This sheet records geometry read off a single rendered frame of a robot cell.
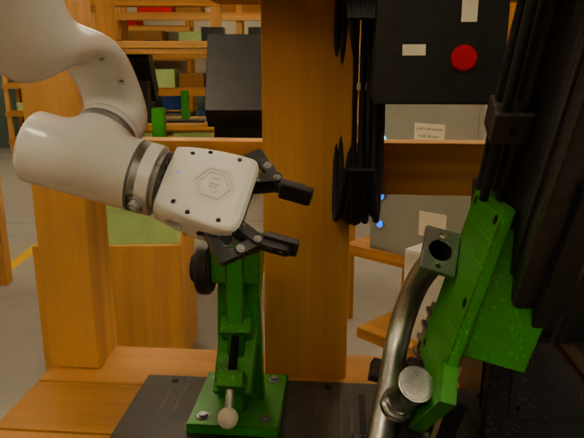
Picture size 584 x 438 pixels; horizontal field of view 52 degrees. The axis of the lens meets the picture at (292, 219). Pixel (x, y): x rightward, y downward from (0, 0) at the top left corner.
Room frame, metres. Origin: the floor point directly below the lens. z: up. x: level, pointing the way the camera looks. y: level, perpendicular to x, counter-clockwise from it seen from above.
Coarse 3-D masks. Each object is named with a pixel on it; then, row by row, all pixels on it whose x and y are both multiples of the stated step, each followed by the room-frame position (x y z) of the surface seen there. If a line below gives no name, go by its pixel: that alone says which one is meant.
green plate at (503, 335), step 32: (480, 224) 0.59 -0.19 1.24; (480, 256) 0.56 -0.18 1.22; (448, 288) 0.62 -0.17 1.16; (480, 288) 0.54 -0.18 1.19; (448, 320) 0.58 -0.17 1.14; (480, 320) 0.55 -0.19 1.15; (512, 320) 0.55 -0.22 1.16; (448, 352) 0.55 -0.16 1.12; (480, 352) 0.55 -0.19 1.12; (512, 352) 0.55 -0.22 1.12
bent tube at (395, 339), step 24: (432, 240) 0.64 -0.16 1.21; (456, 240) 0.64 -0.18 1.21; (432, 264) 0.62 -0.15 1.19; (456, 264) 0.62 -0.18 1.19; (408, 288) 0.69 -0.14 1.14; (408, 312) 0.69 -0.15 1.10; (408, 336) 0.69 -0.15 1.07; (384, 360) 0.67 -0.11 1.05; (384, 384) 0.64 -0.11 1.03; (384, 432) 0.60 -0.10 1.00
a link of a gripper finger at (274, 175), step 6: (258, 174) 0.69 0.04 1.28; (264, 174) 0.69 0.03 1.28; (270, 174) 0.69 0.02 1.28; (276, 174) 0.69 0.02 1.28; (258, 180) 0.68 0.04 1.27; (264, 180) 0.68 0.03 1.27; (270, 180) 0.68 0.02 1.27; (276, 180) 0.68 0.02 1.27; (258, 186) 0.69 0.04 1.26; (264, 186) 0.70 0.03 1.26; (252, 192) 0.70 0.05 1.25; (258, 192) 0.70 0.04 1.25; (264, 192) 0.70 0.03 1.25; (270, 192) 0.70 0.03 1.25
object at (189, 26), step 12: (120, 24) 9.86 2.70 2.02; (132, 24) 9.86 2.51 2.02; (192, 24) 10.29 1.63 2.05; (156, 60) 9.83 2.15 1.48; (168, 60) 9.83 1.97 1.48; (180, 60) 9.83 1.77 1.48; (192, 60) 10.29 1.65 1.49; (192, 72) 10.29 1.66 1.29; (12, 84) 9.73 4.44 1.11; (168, 96) 9.89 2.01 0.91; (180, 96) 9.90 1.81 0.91; (192, 96) 9.86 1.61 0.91; (168, 108) 9.89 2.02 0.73; (180, 108) 9.91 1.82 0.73; (192, 108) 9.86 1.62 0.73; (12, 120) 9.80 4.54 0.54; (12, 132) 9.77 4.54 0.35; (12, 144) 9.77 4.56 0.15
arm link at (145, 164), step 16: (144, 144) 0.67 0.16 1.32; (160, 144) 0.68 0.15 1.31; (144, 160) 0.65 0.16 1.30; (160, 160) 0.66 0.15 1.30; (128, 176) 0.64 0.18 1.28; (144, 176) 0.64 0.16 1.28; (128, 192) 0.64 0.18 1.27; (144, 192) 0.64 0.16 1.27; (128, 208) 0.66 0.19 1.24; (144, 208) 0.66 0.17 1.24
